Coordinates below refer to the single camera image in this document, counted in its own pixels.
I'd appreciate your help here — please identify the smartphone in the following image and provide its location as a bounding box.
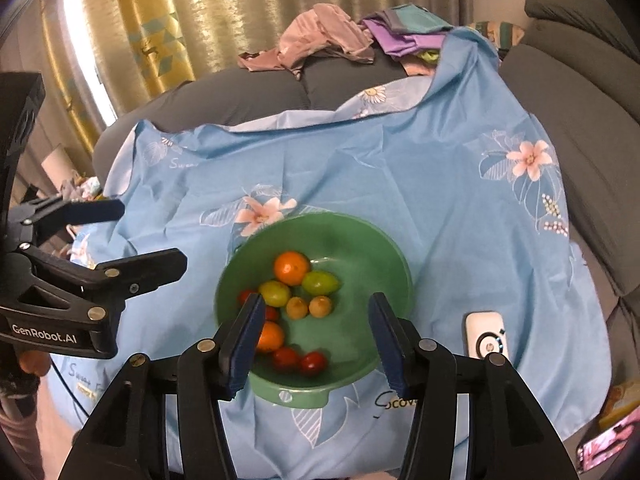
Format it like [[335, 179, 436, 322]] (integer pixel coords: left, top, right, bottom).
[[576, 417, 636, 473]]

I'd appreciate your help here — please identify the grey teal cloth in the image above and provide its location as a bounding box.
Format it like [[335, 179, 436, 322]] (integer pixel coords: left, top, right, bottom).
[[380, 4, 443, 31]]

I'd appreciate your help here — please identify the person's left hand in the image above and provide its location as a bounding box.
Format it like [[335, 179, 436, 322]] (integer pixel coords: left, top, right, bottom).
[[19, 350, 49, 376]]

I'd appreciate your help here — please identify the yellow box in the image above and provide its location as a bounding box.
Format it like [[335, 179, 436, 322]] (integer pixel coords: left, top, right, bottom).
[[600, 380, 640, 431]]

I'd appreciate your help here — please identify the blue floral bedsheet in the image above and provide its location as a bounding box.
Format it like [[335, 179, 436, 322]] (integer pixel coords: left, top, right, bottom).
[[52, 27, 613, 480]]

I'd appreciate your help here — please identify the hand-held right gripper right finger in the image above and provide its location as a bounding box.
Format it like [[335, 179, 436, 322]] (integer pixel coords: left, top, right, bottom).
[[367, 291, 573, 480]]

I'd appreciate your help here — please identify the person's left forearm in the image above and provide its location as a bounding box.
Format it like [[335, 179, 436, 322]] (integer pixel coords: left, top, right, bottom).
[[0, 372, 43, 480]]

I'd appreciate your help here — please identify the grey sofa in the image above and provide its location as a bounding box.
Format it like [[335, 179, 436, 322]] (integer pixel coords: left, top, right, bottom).
[[92, 0, 640, 391]]

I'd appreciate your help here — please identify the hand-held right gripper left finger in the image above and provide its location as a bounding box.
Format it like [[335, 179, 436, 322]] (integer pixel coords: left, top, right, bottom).
[[60, 292, 267, 480]]

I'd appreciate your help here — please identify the pink cloth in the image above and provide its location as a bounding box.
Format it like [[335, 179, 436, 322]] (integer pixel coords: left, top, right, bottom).
[[237, 3, 376, 81]]

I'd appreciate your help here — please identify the purple cloth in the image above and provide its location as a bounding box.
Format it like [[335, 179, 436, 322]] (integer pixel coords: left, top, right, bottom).
[[361, 15, 453, 61]]

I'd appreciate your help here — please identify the orange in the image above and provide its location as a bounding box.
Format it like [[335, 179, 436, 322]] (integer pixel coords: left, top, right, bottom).
[[255, 321, 286, 354], [274, 251, 311, 286]]

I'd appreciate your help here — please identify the yellow-green cherry tomato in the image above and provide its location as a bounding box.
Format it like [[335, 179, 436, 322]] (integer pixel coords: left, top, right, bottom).
[[258, 281, 292, 307]]

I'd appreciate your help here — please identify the white handheld device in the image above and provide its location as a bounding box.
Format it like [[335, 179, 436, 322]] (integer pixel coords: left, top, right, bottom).
[[465, 311, 506, 359]]

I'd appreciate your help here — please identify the green bowl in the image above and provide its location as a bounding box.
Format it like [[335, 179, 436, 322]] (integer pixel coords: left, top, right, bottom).
[[214, 211, 415, 409]]

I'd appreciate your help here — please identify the black cable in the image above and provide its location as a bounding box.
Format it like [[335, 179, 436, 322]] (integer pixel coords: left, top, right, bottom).
[[47, 357, 93, 418]]

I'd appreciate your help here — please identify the golden curtain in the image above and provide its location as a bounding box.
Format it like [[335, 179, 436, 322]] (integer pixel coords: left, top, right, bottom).
[[15, 0, 476, 161]]

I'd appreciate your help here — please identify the patterned cushion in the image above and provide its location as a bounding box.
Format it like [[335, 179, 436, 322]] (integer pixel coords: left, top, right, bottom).
[[472, 20, 526, 51]]

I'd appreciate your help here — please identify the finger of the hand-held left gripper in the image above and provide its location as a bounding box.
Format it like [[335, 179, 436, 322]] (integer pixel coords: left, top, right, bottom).
[[10, 197, 126, 249], [0, 245, 188, 322]]

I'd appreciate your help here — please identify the green cherry tomato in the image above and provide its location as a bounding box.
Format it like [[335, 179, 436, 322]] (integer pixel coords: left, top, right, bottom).
[[301, 271, 341, 296]]

